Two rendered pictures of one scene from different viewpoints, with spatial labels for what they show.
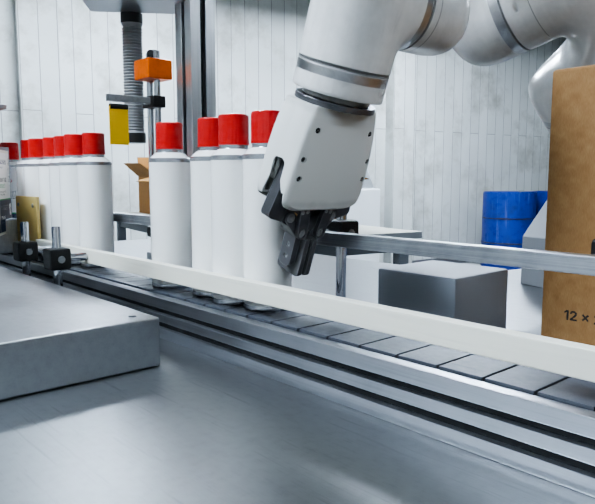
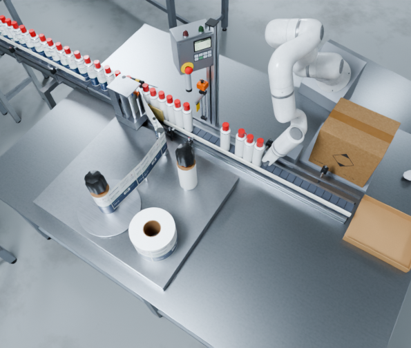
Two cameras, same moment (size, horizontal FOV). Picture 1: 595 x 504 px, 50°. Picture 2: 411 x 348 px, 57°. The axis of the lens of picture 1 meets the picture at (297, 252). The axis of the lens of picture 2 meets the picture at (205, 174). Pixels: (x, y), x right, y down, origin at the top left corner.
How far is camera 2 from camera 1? 1.62 m
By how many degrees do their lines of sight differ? 53
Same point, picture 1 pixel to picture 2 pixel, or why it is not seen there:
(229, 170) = (250, 148)
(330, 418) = (278, 196)
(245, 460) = (272, 212)
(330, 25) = (283, 151)
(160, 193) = (225, 139)
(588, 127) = (324, 139)
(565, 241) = (316, 151)
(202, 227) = (240, 150)
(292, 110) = (273, 157)
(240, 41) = not seen: outside the picture
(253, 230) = (256, 159)
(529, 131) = not seen: outside the picture
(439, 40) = not seen: hidden behind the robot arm
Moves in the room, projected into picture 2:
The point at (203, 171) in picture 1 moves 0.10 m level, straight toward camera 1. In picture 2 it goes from (241, 142) to (250, 157)
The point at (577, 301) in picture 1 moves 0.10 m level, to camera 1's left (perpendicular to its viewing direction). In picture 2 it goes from (316, 159) to (298, 163)
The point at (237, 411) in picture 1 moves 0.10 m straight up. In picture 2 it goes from (263, 197) to (266, 188)
